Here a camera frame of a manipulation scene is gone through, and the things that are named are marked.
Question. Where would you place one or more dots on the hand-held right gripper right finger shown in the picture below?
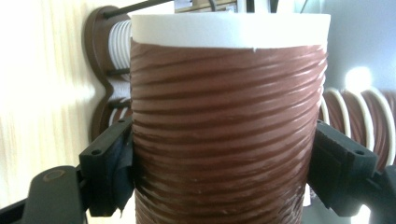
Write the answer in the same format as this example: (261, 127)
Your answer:
(339, 168)

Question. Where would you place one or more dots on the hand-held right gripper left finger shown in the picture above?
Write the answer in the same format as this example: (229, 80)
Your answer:
(106, 168)

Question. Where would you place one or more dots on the stack of brown paper cups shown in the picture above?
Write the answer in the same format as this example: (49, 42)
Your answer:
(373, 124)

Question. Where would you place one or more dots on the brown ribbed paper cup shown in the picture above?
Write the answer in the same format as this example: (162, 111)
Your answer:
(227, 124)

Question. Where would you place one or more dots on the white paper cup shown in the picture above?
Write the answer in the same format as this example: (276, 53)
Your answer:
(120, 43)

